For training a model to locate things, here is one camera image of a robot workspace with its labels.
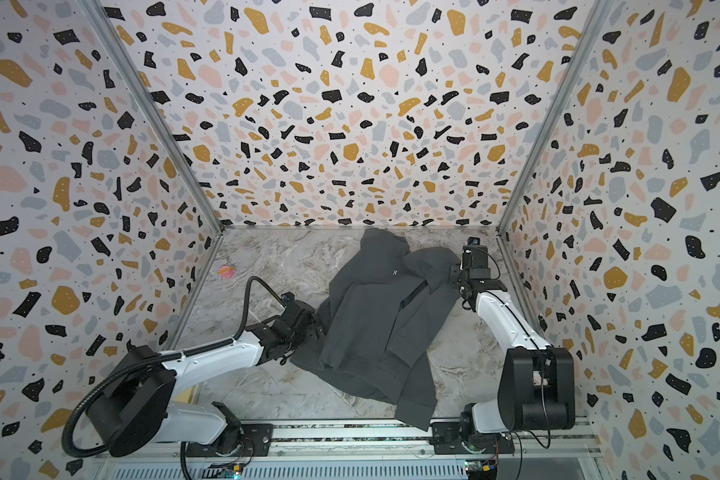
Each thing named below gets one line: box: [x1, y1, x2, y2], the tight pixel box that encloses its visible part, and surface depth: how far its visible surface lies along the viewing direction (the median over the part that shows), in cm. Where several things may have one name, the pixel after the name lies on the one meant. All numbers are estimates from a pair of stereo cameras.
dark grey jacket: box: [290, 228, 461, 430], surface depth 90 cm
